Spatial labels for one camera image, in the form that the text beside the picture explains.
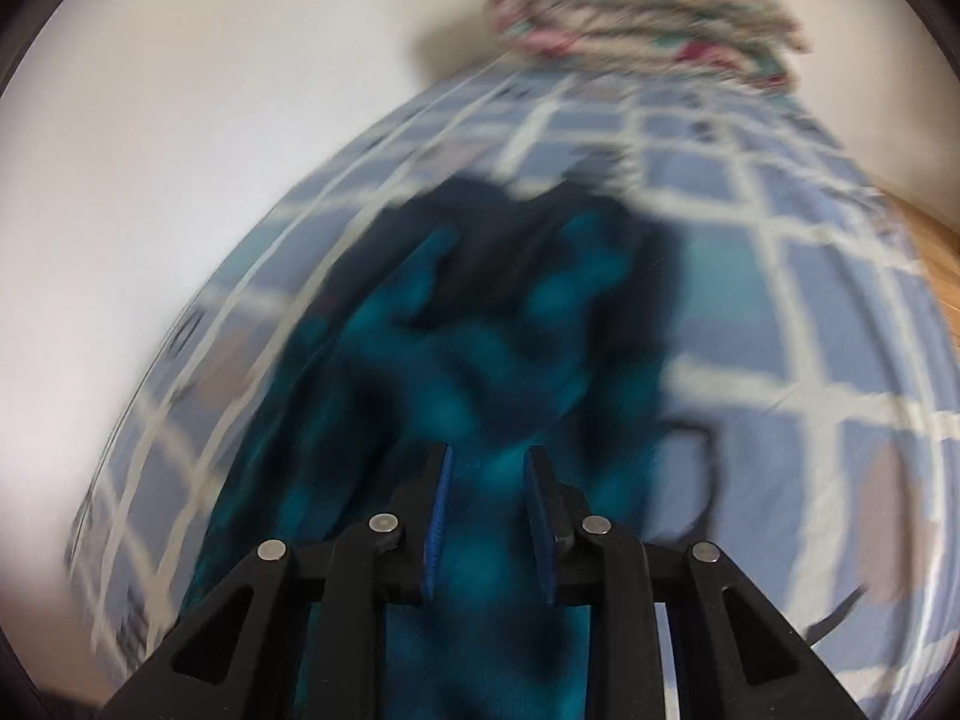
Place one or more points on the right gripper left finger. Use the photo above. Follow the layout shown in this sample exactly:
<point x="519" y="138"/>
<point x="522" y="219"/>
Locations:
<point x="300" y="631"/>

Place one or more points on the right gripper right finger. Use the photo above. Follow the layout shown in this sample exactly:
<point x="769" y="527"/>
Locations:
<point x="665" y="625"/>

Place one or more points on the blue checked bed sheet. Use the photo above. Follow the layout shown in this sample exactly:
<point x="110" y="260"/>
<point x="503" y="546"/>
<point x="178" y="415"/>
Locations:
<point x="807" y="338"/>

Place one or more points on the teal plaid fleece jacket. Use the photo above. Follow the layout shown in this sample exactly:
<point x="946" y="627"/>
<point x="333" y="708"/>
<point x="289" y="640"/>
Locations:
<point x="490" y="324"/>

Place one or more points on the folded floral quilt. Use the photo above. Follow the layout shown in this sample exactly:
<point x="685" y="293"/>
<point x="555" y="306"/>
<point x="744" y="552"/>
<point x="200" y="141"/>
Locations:
<point x="740" y="40"/>

